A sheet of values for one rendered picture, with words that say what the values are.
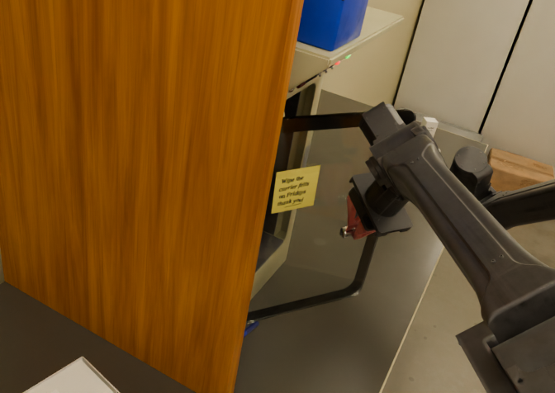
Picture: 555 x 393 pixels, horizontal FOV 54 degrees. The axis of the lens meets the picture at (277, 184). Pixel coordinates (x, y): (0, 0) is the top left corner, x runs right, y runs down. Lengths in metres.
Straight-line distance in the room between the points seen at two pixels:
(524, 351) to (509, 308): 0.04
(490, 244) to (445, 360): 2.08
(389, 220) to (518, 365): 0.48
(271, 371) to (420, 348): 1.58
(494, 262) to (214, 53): 0.37
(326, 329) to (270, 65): 0.63
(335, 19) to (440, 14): 3.16
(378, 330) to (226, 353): 0.38
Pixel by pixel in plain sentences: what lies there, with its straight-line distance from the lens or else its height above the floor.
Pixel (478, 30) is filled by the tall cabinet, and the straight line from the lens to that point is 3.79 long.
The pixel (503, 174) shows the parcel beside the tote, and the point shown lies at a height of 0.25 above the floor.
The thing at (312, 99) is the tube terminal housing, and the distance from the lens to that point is 1.01.
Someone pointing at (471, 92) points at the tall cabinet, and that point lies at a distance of 3.88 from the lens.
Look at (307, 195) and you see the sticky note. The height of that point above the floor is 1.25.
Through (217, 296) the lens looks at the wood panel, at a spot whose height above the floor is 1.16.
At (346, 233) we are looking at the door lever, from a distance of 0.89.
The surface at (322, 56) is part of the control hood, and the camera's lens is 0.66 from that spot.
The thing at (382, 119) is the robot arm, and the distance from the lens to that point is 0.77.
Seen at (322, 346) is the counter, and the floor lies 0.94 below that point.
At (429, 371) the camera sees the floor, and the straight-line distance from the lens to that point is 2.45.
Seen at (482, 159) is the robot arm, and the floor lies 1.30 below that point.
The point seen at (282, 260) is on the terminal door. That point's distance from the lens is 0.92.
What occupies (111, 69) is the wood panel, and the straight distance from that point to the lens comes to 0.73.
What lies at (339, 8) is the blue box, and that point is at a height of 1.56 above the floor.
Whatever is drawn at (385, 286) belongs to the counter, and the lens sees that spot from 1.23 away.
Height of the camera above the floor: 1.70
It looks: 31 degrees down
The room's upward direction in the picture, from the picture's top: 11 degrees clockwise
